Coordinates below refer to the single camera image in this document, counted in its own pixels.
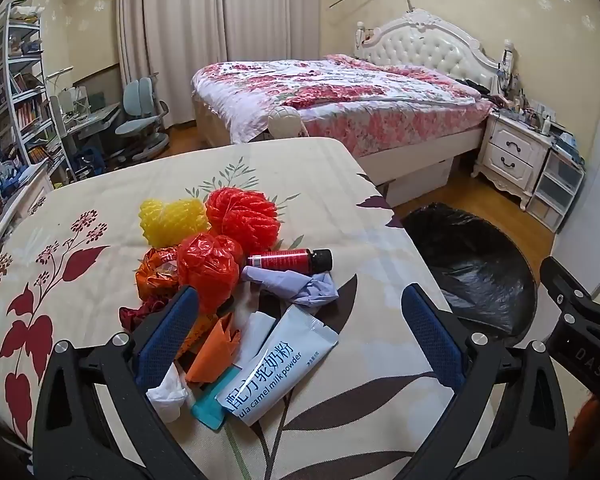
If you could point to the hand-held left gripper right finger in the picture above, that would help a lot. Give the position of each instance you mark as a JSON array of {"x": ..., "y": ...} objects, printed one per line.
[{"x": 430, "y": 335}]

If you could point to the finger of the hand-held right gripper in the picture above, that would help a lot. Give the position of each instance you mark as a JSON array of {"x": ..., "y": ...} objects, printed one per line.
[{"x": 560, "y": 282}]

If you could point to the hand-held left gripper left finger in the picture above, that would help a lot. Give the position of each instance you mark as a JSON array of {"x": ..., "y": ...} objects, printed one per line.
[{"x": 167, "y": 330}]

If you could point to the dark red wrapper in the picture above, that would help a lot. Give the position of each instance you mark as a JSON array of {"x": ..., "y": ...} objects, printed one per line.
[{"x": 135, "y": 312}]

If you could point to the orange paper scrap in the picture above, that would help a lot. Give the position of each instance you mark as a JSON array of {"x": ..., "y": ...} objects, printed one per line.
[{"x": 215, "y": 347}]

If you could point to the orange foil wrapper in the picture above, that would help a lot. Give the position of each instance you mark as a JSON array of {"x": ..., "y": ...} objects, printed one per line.
[{"x": 155, "y": 272}]

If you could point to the white tissue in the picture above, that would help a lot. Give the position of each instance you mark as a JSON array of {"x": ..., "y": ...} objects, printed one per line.
[{"x": 167, "y": 395}]

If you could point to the red plastic bag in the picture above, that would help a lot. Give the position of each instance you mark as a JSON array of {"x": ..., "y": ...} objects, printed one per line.
[{"x": 210, "y": 270}]

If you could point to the bin with black bag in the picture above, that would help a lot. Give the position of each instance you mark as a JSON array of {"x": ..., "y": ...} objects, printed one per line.
[{"x": 475, "y": 270}]

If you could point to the teal packet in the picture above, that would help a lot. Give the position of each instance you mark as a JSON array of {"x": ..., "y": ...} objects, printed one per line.
[{"x": 207, "y": 407}]

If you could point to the white paper packet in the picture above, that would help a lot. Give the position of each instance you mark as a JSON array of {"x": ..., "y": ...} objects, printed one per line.
[{"x": 255, "y": 332}]

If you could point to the yellow foam fruit net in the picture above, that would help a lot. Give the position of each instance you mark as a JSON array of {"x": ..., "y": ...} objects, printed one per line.
[{"x": 172, "y": 220}]

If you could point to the white and blue powder sachet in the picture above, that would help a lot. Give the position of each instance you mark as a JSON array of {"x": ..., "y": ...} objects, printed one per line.
[{"x": 275, "y": 365}]

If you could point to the red foam fruit net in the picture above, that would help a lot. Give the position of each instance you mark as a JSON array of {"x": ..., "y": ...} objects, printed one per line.
[{"x": 242, "y": 220}]

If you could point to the red bottle with black cap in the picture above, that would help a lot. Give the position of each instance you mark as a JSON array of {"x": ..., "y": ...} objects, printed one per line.
[{"x": 285, "y": 260}]

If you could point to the lavender disposable glove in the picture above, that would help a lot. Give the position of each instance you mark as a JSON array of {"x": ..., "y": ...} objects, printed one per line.
[{"x": 300, "y": 287}]

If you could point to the person's right forearm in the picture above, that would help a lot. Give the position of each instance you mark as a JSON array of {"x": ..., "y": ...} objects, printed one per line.
[{"x": 587, "y": 422}]

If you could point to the clear plastic drawer unit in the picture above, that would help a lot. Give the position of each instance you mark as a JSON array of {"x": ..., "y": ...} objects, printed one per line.
[{"x": 555, "y": 185}]

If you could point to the leaf print table cloth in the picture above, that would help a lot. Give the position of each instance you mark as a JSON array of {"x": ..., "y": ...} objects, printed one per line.
[{"x": 80, "y": 260}]

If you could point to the white nightstand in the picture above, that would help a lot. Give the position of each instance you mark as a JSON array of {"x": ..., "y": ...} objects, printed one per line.
[{"x": 512, "y": 152}]

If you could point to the white box under bed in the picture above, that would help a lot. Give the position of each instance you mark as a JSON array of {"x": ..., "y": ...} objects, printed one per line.
[{"x": 422, "y": 177}]

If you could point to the pile of nightstand clutter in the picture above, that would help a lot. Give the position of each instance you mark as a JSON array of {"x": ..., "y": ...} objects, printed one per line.
[{"x": 525, "y": 110}]

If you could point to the blue plastic basket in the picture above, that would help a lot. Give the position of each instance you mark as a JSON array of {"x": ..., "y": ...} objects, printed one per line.
[{"x": 90, "y": 165}]

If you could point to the white cabinet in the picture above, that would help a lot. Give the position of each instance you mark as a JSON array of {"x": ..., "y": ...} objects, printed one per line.
[{"x": 30, "y": 195}]

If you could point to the light blue desk chair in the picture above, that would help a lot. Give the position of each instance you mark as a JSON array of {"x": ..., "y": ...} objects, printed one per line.
[{"x": 140, "y": 115}]

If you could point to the grey study desk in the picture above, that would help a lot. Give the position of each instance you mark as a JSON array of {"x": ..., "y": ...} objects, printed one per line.
[{"x": 87, "y": 120}]

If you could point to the white round bedpost knob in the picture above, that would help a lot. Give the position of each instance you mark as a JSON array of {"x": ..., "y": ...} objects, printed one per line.
[{"x": 283, "y": 121}]

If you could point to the pink floral bedspread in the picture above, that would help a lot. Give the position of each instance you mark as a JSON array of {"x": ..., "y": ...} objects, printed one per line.
[{"x": 330, "y": 90}]

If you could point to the white bed with tufted headboard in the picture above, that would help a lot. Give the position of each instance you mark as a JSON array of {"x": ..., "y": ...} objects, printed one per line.
[{"x": 420, "y": 42}]

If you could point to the white bookshelf with books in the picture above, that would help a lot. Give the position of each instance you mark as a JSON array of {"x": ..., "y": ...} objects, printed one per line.
[{"x": 17, "y": 85}]

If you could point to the beige curtains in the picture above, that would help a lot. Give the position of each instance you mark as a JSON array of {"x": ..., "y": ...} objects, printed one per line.
[{"x": 180, "y": 35}]

